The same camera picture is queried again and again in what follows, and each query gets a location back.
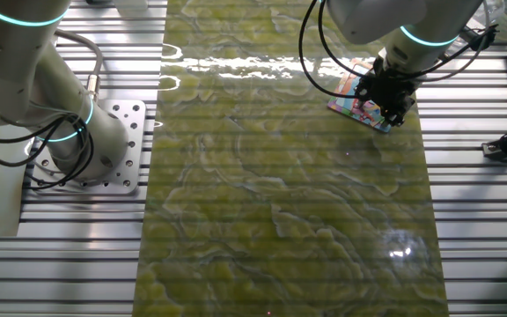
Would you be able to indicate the bus picture puzzle board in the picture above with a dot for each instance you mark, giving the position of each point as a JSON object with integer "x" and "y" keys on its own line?
{"x": 346, "y": 94}

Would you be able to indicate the green marble pattern mat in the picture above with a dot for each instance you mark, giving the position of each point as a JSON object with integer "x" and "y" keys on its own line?
{"x": 258, "y": 198}

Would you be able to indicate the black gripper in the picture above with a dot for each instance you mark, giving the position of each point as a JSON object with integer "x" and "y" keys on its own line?
{"x": 390, "y": 90}

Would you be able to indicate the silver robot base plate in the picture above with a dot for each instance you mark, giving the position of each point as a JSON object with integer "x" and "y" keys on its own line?
{"x": 132, "y": 132}

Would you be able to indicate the clear plastic cup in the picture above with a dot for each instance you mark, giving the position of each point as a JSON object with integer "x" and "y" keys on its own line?
{"x": 495, "y": 9}

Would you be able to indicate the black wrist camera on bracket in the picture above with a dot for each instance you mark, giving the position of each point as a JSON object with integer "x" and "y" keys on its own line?
{"x": 482, "y": 37}

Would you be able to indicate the colourful jigsaw puzzle piece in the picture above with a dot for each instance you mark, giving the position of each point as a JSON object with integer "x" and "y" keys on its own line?
{"x": 365, "y": 110}

